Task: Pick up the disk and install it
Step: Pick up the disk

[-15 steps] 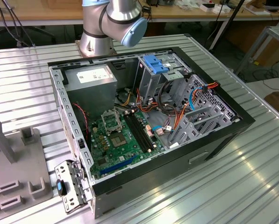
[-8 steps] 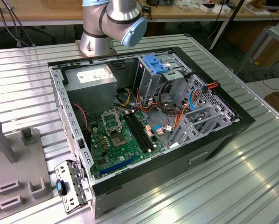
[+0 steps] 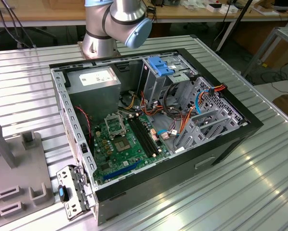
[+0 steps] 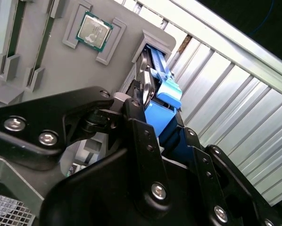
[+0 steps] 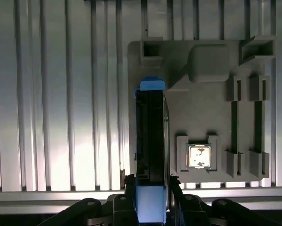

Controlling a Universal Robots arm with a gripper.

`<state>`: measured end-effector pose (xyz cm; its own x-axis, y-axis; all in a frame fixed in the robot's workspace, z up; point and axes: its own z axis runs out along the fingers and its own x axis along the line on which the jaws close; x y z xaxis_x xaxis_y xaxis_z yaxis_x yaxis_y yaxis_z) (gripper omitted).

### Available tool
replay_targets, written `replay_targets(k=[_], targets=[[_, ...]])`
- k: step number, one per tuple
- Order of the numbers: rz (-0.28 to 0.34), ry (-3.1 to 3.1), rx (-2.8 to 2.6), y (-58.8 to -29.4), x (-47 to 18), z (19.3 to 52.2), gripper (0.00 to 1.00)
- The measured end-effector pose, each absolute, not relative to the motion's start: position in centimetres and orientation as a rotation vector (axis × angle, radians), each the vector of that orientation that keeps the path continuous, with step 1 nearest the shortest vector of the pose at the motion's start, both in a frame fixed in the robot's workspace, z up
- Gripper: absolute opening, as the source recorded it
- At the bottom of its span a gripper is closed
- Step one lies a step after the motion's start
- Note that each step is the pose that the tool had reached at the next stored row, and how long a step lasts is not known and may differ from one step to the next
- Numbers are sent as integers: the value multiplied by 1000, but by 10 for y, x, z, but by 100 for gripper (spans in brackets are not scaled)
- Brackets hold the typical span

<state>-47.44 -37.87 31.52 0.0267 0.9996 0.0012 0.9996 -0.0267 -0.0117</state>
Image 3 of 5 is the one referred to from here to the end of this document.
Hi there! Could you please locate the blue expansion slot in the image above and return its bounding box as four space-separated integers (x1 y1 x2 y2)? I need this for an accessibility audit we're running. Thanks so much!
103 160 144 181

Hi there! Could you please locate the black open PC case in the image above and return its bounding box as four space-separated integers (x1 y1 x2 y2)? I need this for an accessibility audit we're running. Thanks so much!
49 47 264 226

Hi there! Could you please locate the blue data wire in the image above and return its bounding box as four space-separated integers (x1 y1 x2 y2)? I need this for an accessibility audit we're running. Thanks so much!
194 89 211 116

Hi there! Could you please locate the black cable loop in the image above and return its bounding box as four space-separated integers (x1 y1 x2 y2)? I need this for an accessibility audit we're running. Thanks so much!
163 84 183 120

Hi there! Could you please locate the blue plastic drive latch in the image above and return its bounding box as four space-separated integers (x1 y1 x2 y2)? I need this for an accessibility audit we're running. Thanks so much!
147 55 176 77

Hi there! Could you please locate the grey metal disk bay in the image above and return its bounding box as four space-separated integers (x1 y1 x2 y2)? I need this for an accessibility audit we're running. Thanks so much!
174 76 248 154

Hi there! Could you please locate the metal socket cover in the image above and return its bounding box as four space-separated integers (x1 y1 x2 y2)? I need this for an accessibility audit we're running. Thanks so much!
104 115 127 138

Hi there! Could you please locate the CPU socket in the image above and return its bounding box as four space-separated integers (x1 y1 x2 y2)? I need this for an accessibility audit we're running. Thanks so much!
114 137 132 154

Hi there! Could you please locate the red black fan wire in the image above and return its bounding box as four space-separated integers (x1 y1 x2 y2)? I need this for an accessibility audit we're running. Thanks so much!
75 105 93 145

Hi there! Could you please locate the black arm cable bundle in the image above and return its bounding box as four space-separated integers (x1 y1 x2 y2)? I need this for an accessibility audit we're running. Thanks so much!
0 0 37 49

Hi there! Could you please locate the small white box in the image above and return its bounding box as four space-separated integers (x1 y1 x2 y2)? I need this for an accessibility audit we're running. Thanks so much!
206 2 223 13

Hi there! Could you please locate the cardboard box under frame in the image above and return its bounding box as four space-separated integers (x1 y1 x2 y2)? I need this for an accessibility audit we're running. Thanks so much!
263 39 288 69

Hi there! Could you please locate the yellow black wire bundle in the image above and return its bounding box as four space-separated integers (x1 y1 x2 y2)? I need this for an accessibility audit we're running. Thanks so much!
118 90 137 111

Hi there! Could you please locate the long wooden desk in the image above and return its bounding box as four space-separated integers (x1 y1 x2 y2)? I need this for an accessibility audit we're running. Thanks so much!
0 0 288 28

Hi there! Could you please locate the short blue wire with plug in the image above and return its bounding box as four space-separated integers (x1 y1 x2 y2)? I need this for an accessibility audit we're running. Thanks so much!
157 129 174 140

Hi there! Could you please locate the grey parts rack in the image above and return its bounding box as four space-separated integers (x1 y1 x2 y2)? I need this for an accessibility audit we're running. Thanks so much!
0 123 56 226

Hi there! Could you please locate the grey metal frame table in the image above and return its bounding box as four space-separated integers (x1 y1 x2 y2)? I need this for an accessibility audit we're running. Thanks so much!
244 26 288 84

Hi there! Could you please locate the metal expansion bracket cover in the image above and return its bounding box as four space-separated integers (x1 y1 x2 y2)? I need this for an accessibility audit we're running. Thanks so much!
56 165 98 221

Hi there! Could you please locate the black blue bracket latch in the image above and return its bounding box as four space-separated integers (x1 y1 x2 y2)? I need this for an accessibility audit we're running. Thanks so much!
58 184 70 202

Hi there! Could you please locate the orange wire bundle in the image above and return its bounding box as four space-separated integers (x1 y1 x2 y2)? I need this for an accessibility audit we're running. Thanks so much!
139 90 165 117

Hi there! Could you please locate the green motherboard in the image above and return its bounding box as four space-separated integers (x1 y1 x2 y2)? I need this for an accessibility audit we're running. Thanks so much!
92 112 171 186

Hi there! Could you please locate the orange red power wire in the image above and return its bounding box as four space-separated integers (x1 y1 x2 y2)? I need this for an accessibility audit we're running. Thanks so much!
179 83 228 135

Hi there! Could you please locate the black RAM slot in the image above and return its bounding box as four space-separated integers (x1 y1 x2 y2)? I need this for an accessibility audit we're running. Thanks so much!
128 117 154 158
134 115 159 156

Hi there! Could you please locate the grey metal drive cage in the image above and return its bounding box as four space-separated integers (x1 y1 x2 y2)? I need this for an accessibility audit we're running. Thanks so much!
138 54 199 104

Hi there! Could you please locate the grey power supply unit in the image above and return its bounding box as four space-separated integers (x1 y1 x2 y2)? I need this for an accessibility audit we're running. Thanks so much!
66 66 122 125

